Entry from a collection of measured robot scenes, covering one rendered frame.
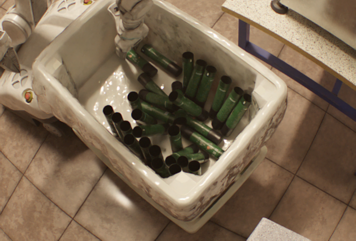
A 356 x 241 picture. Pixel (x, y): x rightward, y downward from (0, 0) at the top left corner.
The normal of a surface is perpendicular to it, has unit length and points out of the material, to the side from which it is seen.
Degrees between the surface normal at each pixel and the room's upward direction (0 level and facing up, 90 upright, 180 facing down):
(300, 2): 90
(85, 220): 0
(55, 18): 73
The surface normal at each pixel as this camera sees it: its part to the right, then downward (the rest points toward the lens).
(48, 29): -0.06, -0.43
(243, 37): -0.55, 0.77
